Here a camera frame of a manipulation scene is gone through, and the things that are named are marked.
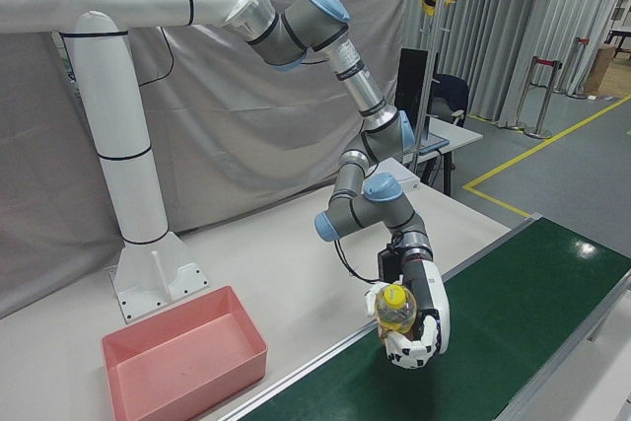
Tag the green conveyor belt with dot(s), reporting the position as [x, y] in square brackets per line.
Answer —
[493, 332]

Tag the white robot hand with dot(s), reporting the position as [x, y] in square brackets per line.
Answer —
[436, 312]

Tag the dark blue office chair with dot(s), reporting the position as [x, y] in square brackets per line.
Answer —
[451, 93]

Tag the white desk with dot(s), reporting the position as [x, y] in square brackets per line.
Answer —
[453, 137]

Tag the silver stanchion post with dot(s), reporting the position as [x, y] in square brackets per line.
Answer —
[542, 105]
[578, 71]

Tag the cardboard box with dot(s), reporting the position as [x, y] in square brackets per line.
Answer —
[600, 71]

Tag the pink plastic basket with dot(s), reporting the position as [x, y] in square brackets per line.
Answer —
[182, 357]

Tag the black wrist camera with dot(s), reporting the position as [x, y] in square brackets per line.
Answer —
[389, 265]

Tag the UR5e robot arm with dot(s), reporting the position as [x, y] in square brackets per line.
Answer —
[365, 209]

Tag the flat white box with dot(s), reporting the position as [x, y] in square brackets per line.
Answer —
[409, 180]

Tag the yellow cap juice bottle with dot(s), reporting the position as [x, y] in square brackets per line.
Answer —
[394, 312]

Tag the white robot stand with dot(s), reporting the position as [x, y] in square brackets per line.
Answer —
[128, 145]

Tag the grey curtain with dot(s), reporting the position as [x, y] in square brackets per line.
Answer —
[236, 115]

